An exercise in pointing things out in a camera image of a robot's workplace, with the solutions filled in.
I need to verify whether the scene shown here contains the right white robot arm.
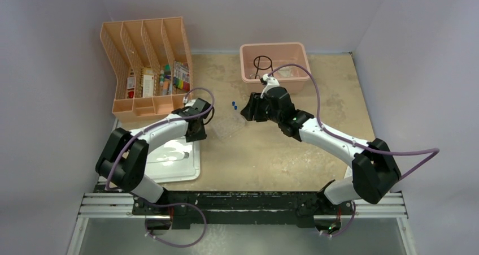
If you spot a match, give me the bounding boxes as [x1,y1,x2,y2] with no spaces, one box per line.
[240,87,401,214]

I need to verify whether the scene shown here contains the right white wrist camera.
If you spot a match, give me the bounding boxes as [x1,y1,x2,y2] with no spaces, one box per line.
[260,74,280,98]

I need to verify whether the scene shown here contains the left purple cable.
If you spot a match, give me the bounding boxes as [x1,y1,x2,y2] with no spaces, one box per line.
[104,87,216,248]

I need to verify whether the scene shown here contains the aluminium rail frame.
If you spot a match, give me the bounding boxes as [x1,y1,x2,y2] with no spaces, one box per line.
[67,118,408,255]

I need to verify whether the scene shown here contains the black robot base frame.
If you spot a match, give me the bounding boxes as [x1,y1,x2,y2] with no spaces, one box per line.
[132,191,353,230]

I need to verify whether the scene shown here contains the pink plastic bin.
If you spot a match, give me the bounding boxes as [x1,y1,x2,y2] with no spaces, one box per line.
[240,42,310,94]

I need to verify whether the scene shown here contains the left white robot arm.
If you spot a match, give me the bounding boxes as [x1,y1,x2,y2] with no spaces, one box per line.
[95,98,214,215]

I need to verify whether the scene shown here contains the colourful items in organizer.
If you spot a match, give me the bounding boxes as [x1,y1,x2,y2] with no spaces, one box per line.
[159,61,191,95]

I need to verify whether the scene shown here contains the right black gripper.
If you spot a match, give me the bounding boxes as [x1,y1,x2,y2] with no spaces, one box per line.
[241,93,282,124]

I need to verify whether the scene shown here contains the clear plastic well plate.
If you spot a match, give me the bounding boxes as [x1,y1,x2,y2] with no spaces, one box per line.
[211,113,246,140]

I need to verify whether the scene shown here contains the peach slotted file organizer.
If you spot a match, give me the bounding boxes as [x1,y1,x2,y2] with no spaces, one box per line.
[100,17,193,123]

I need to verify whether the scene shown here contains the white red box in organizer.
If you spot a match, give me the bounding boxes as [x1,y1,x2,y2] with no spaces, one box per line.
[126,68,155,99]

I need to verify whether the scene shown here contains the black wire tripod stand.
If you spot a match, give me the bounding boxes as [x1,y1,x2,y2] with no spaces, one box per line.
[253,55,273,74]

